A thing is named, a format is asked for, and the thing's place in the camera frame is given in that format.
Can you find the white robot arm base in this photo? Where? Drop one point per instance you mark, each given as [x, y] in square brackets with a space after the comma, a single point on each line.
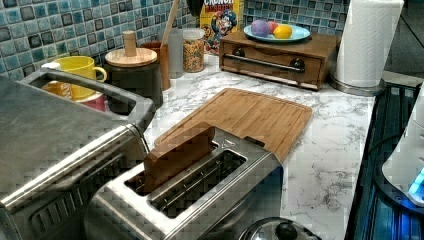
[404, 168]

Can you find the stainless steel two-slot toaster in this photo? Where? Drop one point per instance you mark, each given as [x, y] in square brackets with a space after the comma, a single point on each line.
[216, 198]

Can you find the stainless steel toaster oven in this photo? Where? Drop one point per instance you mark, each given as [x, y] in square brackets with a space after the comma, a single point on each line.
[55, 154]

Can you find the brown bread slice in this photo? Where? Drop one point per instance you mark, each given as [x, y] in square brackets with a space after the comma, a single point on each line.
[175, 155]

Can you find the bamboo cutting board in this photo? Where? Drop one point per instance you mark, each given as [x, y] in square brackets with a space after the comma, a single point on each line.
[276, 122]

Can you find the clear cereal-filled jar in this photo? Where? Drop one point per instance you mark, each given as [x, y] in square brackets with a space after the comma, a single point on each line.
[193, 49]

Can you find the brown wooden utensil holder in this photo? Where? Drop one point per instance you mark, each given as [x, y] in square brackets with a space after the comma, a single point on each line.
[163, 60]

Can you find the frosted plastic cup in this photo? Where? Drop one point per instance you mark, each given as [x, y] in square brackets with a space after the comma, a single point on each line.
[175, 48]

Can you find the black canister with wooden lid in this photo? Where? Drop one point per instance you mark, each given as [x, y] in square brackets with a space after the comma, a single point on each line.
[135, 69]

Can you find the yellow cereal box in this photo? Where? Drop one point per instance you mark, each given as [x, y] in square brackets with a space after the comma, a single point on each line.
[219, 18]

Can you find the purple plush plum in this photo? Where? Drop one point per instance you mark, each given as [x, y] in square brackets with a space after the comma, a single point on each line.
[260, 28]

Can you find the red plush strawberry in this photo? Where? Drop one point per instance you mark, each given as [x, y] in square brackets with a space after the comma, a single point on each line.
[272, 26]

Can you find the yellow toy lemon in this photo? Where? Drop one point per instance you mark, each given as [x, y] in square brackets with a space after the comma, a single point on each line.
[282, 31]

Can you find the wooden drawer box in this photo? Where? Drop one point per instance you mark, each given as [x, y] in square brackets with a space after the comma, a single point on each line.
[303, 63]

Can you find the red mug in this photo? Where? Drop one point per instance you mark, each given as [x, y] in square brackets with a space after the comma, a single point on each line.
[96, 101]

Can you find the light blue plate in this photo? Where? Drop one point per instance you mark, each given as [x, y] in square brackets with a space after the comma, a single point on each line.
[298, 33]

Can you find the steel pot lid with knob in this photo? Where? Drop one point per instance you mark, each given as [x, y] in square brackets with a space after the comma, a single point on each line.
[277, 228]

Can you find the yellow mug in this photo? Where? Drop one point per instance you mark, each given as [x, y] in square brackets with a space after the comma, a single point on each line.
[82, 66]

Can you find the white paper towel roll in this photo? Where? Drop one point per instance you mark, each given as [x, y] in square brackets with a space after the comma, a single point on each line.
[365, 44]

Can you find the wooden spoon handle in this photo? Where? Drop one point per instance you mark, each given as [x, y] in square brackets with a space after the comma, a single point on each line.
[172, 15]

